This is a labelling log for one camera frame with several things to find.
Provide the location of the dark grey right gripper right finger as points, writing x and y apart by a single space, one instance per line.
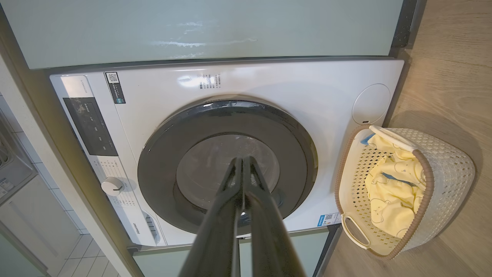
271 242

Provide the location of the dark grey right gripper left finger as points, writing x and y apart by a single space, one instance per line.
215 238

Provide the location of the dark round washer door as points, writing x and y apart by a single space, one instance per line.
161 173

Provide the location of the yellow bear print garment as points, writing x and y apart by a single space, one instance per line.
388 204
384 144

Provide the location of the white washing machine dial knob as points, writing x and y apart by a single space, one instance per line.
111 186

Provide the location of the white front-load washing machine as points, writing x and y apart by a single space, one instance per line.
300 88

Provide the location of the dark washing machine display panel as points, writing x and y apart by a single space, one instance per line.
90 127

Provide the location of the white panel door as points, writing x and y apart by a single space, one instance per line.
34 227

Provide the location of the teal drawer cabinet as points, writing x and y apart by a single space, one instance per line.
173 263

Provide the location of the dark cabinet plinth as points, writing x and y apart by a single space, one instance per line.
403 27
326 250

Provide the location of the blue energy label sticker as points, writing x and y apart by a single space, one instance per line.
328 219

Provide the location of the white detergent drawer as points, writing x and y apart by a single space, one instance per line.
148 229

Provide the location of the beige countertop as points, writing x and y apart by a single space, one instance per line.
89 216

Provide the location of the printed warning text label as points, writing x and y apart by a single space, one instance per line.
209 81

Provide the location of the round white filter cover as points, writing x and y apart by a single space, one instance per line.
371 104

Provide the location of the black QR code sticker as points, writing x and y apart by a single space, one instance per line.
115 87

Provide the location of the white perforated laundry basket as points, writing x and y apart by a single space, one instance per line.
449 173

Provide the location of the plain teal cabinet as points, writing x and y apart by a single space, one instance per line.
115 27

